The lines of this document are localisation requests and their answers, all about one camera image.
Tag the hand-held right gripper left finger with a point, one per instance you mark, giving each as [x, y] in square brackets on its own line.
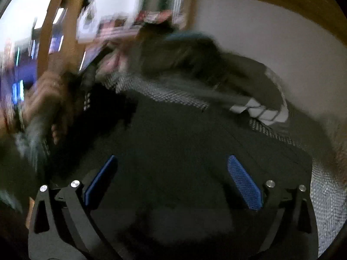
[100, 181]

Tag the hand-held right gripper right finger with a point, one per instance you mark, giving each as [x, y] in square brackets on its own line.
[244, 184]

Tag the dark large garment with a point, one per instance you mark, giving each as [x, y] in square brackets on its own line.
[176, 140]

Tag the pile of dark clothes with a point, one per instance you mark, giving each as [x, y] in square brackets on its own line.
[189, 57]

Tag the person's left hand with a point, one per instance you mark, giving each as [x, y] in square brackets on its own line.
[42, 97]

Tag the pink cloth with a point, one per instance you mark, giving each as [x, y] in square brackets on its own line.
[115, 59]

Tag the checked bed sheet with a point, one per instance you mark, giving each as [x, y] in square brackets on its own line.
[326, 195]

